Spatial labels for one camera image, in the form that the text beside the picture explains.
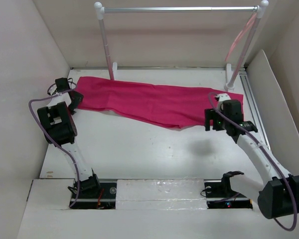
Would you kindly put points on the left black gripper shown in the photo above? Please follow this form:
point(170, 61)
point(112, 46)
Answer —
point(78, 98)

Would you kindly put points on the pink trousers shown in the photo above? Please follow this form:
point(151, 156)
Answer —
point(161, 105)

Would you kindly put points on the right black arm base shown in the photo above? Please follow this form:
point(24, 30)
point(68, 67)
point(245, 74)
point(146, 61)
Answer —
point(219, 194)

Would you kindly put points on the pink plastic hanger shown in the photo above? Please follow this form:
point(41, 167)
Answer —
point(241, 34)

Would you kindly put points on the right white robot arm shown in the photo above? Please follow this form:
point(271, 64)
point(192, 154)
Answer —
point(278, 193)

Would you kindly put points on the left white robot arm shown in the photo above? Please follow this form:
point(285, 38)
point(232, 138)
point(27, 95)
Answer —
point(56, 119)

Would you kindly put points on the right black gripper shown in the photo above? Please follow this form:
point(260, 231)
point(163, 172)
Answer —
point(211, 114)

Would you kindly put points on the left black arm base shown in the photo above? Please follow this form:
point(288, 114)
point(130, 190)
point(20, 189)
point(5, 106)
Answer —
point(103, 199)

